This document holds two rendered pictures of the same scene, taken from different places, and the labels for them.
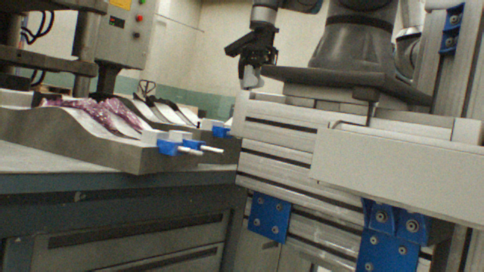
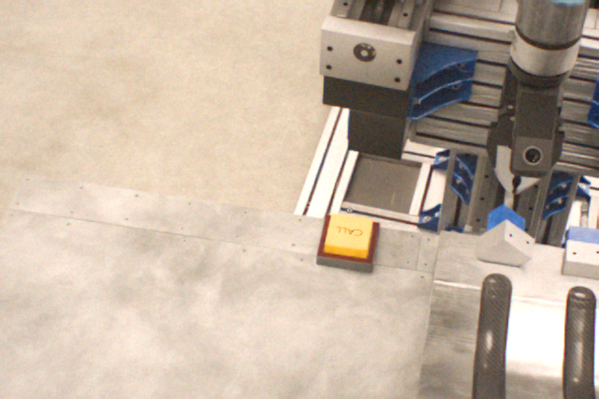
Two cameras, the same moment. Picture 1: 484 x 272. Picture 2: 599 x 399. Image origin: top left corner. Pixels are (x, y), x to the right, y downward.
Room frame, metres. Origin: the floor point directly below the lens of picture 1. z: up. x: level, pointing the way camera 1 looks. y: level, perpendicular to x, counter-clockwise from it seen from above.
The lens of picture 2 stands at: (1.94, 0.83, 2.14)
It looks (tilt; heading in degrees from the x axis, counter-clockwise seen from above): 48 degrees down; 243
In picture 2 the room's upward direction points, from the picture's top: 2 degrees clockwise
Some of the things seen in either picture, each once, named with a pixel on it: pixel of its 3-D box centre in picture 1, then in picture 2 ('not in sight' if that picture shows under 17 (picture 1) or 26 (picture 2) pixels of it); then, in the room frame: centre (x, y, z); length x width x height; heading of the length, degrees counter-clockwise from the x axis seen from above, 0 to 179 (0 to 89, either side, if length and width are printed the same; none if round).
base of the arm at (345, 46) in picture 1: (354, 52); not in sight; (0.72, -0.17, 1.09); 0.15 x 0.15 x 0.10
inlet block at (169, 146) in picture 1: (174, 147); not in sight; (0.83, 0.13, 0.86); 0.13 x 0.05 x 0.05; 71
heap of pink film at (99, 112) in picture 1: (91, 108); not in sight; (0.97, 0.37, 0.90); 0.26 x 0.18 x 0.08; 71
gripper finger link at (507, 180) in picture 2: (255, 83); (506, 155); (1.20, -0.01, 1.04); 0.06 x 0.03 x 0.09; 53
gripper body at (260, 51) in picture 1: (260, 46); (533, 92); (1.19, -0.01, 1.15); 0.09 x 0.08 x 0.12; 53
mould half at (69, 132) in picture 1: (85, 125); not in sight; (0.97, 0.37, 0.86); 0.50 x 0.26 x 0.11; 71
